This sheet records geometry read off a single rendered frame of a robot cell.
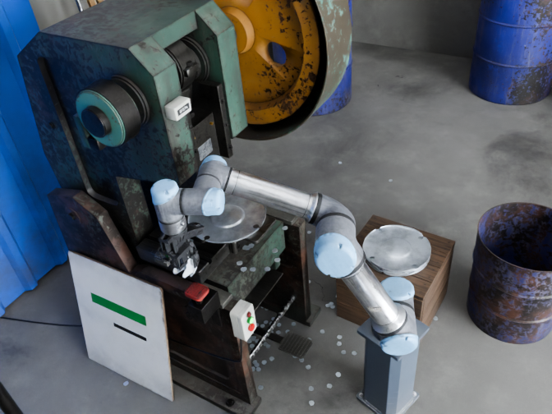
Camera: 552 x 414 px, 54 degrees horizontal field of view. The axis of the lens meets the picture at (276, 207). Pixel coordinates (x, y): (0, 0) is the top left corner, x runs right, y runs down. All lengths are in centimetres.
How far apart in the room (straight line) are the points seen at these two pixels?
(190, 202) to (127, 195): 58
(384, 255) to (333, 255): 92
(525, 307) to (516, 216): 43
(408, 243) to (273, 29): 110
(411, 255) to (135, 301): 116
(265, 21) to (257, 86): 26
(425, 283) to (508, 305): 36
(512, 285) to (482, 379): 43
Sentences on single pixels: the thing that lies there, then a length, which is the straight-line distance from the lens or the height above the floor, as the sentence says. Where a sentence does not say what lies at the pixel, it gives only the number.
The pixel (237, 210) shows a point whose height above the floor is 79.
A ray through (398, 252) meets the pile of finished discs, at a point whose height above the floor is 38.
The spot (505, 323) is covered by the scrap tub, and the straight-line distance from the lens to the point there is 257.
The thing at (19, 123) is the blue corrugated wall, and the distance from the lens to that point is 286.
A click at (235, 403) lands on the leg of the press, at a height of 3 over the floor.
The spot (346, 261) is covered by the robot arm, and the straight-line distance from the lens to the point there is 150.
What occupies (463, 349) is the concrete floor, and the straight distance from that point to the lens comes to 260.
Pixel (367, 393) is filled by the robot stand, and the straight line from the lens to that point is 233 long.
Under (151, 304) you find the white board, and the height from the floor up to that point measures 49.
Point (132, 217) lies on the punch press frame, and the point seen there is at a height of 81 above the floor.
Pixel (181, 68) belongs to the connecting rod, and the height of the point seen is 137.
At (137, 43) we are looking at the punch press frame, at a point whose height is 150.
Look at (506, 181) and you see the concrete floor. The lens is 354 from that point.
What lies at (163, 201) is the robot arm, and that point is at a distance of 149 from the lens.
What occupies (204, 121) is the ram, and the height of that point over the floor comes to 116.
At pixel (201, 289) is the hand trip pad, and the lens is 179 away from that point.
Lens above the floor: 206
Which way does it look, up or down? 39 degrees down
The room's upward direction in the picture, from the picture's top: 6 degrees counter-clockwise
